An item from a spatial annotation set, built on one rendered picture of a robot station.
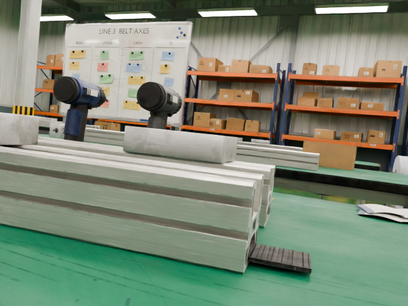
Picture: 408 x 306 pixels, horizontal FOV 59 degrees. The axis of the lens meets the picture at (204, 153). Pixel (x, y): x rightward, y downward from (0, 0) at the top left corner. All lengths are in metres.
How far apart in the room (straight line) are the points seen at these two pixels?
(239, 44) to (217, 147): 11.15
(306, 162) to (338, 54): 9.31
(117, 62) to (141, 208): 3.58
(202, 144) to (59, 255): 0.26
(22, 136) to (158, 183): 0.24
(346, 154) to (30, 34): 7.77
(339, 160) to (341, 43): 8.97
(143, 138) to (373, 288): 0.36
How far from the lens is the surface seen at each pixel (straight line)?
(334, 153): 2.32
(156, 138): 0.55
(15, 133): 0.53
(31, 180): 0.43
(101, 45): 4.07
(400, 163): 3.88
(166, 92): 0.74
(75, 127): 0.85
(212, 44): 11.95
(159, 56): 3.65
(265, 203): 0.53
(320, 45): 11.21
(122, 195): 0.37
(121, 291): 0.30
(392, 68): 10.11
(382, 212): 0.76
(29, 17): 9.10
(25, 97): 8.89
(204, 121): 10.66
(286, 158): 1.89
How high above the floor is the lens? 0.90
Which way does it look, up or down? 3 degrees down
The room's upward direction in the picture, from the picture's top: 6 degrees clockwise
